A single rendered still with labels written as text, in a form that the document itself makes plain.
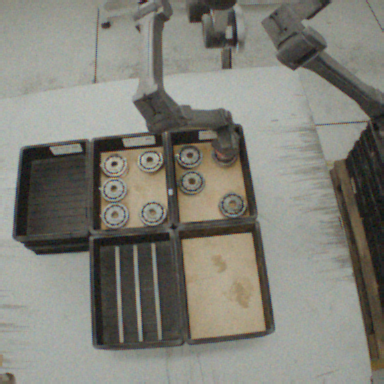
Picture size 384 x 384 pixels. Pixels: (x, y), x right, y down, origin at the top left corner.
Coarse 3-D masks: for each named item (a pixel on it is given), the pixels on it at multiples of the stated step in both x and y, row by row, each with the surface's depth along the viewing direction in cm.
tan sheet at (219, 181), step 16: (192, 144) 163; (208, 144) 163; (208, 160) 160; (240, 160) 160; (176, 176) 158; (208, 176) 157; (224, 176) 157; (240, 176) 157; (208, 192) 154; (224, 192) 154; (240, 192) 154; (192, 208) 152; (208, 208) 152
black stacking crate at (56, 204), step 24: (72, 144) 154; (24, 168) 153; (48, 168) 160; (72, 168) 160; (24, 192) 151; (48, 192) 156; (72, 192) 156; (24, 216) 149; (48, 216) 152; (72, 216) 151; (48, 240) 143; (72, 240) 145
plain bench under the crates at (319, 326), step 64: (0, 128) 185; (64, 128) 183; (128, 128) 182; (256, 128) 181; (256, 192) 168; (320, 192) 168; (0, 256) 158; (64, 256) 158; (320, 256) 156; (0, 320) 147; (64, 320) 147; (320, 320) 146
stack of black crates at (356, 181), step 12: (360, 132) 207; (372, 132) 193; (360, 144) 210; (372, 144) 196; (348, 156) 228; (360, 156) 211; (372, 156) 197; (348, 168) 232; (360, 168) 215; (372, 168) 197; (360, 180) 215; (372, 180) 200; (360, 192) 215; (372, 192) 202; (360, 204) 219; (372, 204) 202; (360, 216) 220
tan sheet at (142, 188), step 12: (132, 156) 161; (132, 168) 159; (132, 180) 157; (144, 180) 157; (156, 180) 157; (132, 192) 155; (144, 192) 155; (156, 192) 155; (108, 204) 153; (132, 204) 153; (132, 216) 151; (168, 216) 151
